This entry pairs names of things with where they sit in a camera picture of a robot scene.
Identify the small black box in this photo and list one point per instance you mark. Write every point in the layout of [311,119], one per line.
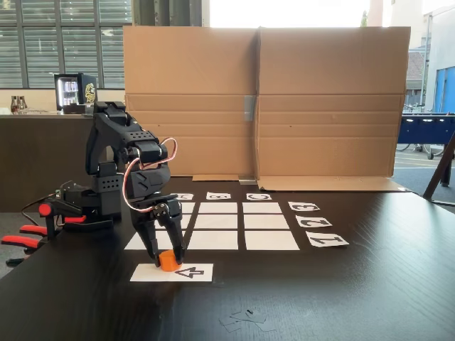
[74,109]

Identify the paper sheet letter B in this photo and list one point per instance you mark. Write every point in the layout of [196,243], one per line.
[209,196]

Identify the black tape grid frame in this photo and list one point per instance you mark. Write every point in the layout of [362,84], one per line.
[192,221]

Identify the paper sheet number 3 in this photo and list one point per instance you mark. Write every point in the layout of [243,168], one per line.
[314,206]

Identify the paper sheet number 1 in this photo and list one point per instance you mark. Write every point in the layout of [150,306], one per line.
[339,242]

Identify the large brown cardboard screen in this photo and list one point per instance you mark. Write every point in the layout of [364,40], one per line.
[320,71]

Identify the paper sheet number 2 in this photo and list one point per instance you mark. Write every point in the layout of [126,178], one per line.
[326,223]

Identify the dark glass bottle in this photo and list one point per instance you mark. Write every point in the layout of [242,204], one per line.
[14,104]
[22,104]

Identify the paper sheet letter A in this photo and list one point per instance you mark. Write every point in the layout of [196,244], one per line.
[190,196]

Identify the round orange token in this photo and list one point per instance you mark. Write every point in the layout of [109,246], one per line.
[168,261]

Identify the red black clamp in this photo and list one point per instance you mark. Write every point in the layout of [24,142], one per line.
[44,209]
[21,242]

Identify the grey tape strip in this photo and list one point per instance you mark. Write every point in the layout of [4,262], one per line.
[250,108]

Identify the black mini fridge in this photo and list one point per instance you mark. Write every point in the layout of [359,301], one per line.
[89,89]

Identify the paper sheet letter C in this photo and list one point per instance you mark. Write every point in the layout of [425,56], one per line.
[250,196]

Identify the white arrow paper sheet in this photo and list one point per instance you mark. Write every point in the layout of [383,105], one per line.
[142,273]

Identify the dark wooden stand leg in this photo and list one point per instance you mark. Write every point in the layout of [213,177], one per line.
[439,174]

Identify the dark wooden counter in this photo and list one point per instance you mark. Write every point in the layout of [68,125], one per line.
[21,160]

